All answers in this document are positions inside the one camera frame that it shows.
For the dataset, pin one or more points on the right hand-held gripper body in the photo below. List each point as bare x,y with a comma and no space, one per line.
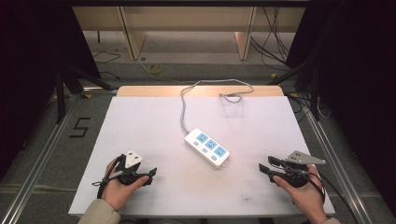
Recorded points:
295,174

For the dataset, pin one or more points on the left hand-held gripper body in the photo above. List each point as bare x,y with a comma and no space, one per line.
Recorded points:
129,174

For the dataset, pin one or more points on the white power strip blue sockets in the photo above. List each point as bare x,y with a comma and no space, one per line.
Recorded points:
207,148

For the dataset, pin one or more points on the person's left hand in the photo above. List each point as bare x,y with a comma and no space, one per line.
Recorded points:
116,193

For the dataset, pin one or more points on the person's right hand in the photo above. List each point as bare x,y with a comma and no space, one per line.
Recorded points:
303,196

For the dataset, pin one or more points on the white foam board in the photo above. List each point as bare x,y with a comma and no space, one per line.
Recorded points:
155,130

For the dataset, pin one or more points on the black metal stand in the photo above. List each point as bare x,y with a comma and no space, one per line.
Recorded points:
60,93
314,93

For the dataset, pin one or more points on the yellow tape roll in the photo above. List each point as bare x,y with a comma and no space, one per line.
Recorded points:
155,68

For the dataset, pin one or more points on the black curtain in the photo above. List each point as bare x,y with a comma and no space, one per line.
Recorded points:
31,77
361,77

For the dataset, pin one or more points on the light wooden desk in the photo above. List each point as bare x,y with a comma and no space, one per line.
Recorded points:
186,18

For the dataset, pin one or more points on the aluminium rail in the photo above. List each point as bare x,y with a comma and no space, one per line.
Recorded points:
339,168
34,168

